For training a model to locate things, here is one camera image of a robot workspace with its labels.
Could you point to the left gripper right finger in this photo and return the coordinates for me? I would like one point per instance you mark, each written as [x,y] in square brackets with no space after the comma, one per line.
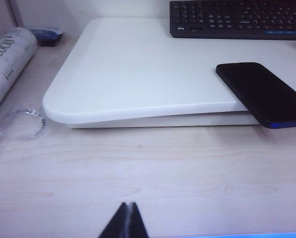
[138,223]

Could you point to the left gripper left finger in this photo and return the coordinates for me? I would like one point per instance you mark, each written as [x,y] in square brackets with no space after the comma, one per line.
[117,223]

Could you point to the black smartphone with blue edge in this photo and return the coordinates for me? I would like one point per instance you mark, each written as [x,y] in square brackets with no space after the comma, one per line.
[262,94]

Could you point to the white desk riser board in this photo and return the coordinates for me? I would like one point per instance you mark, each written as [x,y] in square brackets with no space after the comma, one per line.
[138,74]

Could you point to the rolled printed paper tube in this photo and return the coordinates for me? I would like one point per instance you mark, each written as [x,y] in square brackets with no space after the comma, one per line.
[9,64]

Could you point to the blue plastic packet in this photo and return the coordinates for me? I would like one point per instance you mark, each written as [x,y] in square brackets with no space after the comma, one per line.
[46,34]

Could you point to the black computer keyboard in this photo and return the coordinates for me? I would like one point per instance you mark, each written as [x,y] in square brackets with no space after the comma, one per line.
[237,17]

